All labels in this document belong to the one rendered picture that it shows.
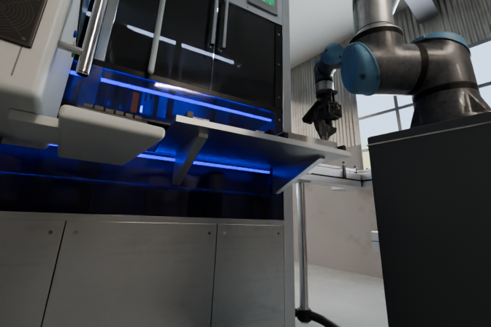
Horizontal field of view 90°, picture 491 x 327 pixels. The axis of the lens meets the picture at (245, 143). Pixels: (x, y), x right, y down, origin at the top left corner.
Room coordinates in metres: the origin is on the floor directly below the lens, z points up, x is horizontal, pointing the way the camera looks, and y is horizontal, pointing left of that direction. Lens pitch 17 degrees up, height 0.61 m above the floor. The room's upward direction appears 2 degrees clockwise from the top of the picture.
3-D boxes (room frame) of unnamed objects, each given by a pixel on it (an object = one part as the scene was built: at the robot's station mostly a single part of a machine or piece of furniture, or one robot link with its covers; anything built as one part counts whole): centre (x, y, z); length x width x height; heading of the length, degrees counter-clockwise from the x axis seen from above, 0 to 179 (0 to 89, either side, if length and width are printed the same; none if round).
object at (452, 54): (0.49, -0.43, 0.96); 0.13 x 0.12 x 0.14; 88
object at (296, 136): (1.04, -0.18, 0.90); 0.34 x 0.26 x 0.04; 26
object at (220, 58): (1.20, -0.01, 1.50); 0.43 x 0.01 x 0.59; 117
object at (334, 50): (0.81, -0.34, 1.21); 0.11 x 0.11 x 0.08; 88
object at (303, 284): (1.55, -0.36, 0.46); 0.09 x 0.09 x 0.77; 27
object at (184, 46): (1.00, 0.40, 1.50); 0.47 x 0.01 x 0.59; 117
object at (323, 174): (1.62, -0.49, 0.92); 0.69 x 0.15 x 0.16; 117
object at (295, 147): (1.01, -0.01, 0.87); 0.70 x 0.48 x 0.02; 117
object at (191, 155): (0.89, 0.21, 0.79); 0.34 x 0.03 x 0.13; 27
